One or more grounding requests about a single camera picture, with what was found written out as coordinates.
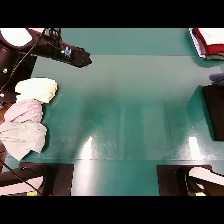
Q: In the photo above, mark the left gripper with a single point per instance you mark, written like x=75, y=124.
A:
x=81, y=57

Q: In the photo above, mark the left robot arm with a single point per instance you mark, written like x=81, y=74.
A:
x=20, y=58

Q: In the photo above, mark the pink striped garment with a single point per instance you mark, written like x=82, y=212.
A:
x=25, y=111

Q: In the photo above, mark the light grey garment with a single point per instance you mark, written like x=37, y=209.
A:
x=21, y=138

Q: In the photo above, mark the white folded garment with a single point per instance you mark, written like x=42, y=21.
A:
x=213, y=35

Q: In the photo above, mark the blue garment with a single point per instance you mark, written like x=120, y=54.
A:
x=218, y=79

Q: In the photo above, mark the black garment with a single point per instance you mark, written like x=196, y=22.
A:
x=215, y=111

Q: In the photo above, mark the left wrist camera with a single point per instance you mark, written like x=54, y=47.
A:
x=52, y=32

